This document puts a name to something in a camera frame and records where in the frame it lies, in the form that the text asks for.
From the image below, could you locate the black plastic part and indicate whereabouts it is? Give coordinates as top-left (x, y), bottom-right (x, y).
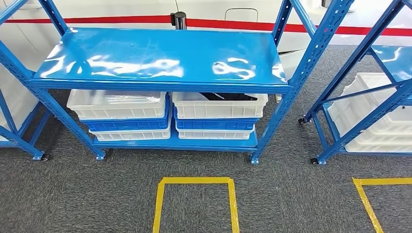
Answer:
top-left (199, 92), bottom-right (258, 101)

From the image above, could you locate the blue metal shelf rack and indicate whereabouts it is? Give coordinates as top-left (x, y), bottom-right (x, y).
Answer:
top-left (0, 0), bottom-right (52, 162)
top-left (297, 0), bottom-right (412, 166)
top-left (0, 0), bottom-right (355, 165)

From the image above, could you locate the yellow floor tape square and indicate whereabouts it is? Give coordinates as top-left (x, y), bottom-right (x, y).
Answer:
top-left (351, 177), bottom-right (412, 233)
top-left (152, 177), bottom-right (240, 233)

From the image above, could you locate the white car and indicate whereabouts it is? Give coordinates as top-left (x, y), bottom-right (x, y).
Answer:
top-left (0, 0), bottom-right (355, 81)

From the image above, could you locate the black barrier post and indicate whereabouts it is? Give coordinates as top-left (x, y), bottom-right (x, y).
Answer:
top-left (171, 11), bottom-right (188, 30)

